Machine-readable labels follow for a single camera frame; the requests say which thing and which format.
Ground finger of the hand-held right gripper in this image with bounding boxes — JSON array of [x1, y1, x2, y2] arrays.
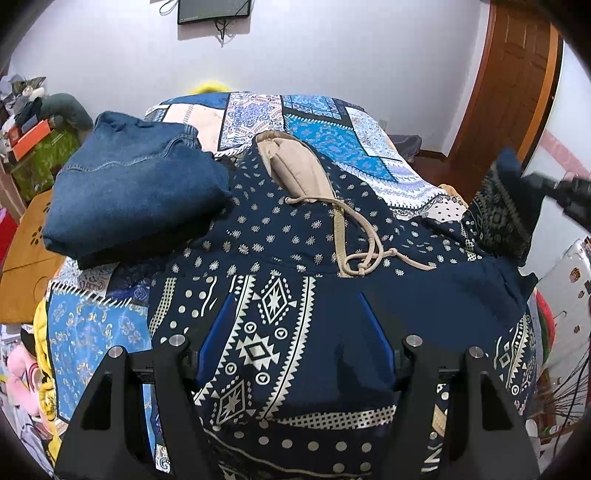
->
[[521, 172, 562, 197]]

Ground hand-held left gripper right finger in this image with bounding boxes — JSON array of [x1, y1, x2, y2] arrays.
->
[[361, 292, 541, 480]]

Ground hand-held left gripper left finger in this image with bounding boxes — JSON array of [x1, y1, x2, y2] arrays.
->
[[53, 294, 237, 480]]

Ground navy patterned hoodie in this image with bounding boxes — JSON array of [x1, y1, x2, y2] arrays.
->
[[148, 131, 550, 480]]

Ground orange bed sheet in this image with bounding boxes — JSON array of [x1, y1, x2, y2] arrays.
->
[[438, 184, 468, 204]]

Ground white board with stickers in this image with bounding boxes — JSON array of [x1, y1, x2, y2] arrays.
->
[[536, 237, 591, 370]]

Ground brown wooden door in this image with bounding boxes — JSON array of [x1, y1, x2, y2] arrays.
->
[[448, 0, 562, 199]]

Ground folded blue denim jeans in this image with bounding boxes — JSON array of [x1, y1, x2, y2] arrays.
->
[[42, 111, 234, 271]]

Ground yellow cloth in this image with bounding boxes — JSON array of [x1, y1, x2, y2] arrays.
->
[[32, 295, 64, 455]]

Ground dark dried branches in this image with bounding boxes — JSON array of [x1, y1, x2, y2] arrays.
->
[[538, 364, 591, 445]]

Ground pink plush toy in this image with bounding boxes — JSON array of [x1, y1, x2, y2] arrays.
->
[[0, 344, 45, 416]]

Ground brown paw-print cloth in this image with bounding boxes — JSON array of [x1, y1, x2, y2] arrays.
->
[[0, 189, 68, 324]]

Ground blue patchwork bedspread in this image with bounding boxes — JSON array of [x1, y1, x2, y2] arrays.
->
[[34, 92, 469, 480]]

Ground red cloth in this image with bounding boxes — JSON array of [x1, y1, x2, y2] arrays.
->
[[0, 212, 17, 265]]

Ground green patterned box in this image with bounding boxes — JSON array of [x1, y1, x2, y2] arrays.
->
[[9, 129, 82, 202]]

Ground yellow pillow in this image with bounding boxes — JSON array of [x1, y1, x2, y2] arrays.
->
[[191, 80, 232, 96]]

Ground orange box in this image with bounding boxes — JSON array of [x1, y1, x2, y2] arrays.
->
[[11, 119, 51, 160]]

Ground crumpled grey cloth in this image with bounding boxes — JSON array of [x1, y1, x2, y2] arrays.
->
[[0, 76, 47, 121]]

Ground wall-mounted black screen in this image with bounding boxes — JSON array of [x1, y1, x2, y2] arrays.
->
[[177, 0, 252, 26]]

